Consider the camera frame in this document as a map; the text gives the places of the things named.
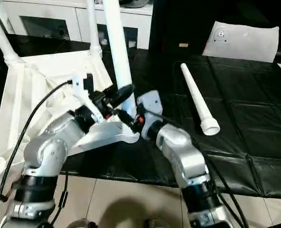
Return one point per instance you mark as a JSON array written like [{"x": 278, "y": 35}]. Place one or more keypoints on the white plastic table leg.
[
  {"x": 2, "y": 35},
  {"x": 197, "y": 99},
  {"x": 94, "y": 28},
  {"x": 119, "y": 47}
]

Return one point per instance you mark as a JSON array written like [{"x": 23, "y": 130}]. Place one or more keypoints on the white plastic table top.
[{"x": 24, "y": 95}]

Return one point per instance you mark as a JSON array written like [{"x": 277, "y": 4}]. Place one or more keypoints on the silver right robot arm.
[{"x": 185, "y": 154}]

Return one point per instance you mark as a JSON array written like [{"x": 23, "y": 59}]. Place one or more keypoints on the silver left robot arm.
[{"x": 50, "y": 145}]

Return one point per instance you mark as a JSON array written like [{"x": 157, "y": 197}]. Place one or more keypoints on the small tan label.
[{"x": 183, "y": 45}]

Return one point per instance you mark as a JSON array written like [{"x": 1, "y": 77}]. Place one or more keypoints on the grey round object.
[{"x": 135, "y": 2}]

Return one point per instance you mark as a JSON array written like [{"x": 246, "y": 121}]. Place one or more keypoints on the dark cabinet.
[{"x": 178, "y": 21}]

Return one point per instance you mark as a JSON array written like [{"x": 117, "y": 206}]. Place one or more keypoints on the white glass-door cabinet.
[{"x": 48, "y": 14}]

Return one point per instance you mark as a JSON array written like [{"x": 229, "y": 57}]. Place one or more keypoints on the black work mat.
[{"x": 237, "y": 95}]

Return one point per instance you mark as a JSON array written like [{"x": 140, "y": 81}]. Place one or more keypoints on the white board with round fitting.
[{"x": 245, "y": 40}]

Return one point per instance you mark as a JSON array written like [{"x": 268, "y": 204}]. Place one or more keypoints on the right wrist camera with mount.
[{"x": 152, "y": 102}]

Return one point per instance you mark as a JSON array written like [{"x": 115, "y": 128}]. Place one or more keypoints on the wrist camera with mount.
[
  {"x": 77, "y": 82},
  {"x": 152, "y": 102}
]

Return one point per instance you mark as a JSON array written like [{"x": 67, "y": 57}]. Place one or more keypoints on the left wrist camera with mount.
[{"x": 77, "y": 82}]

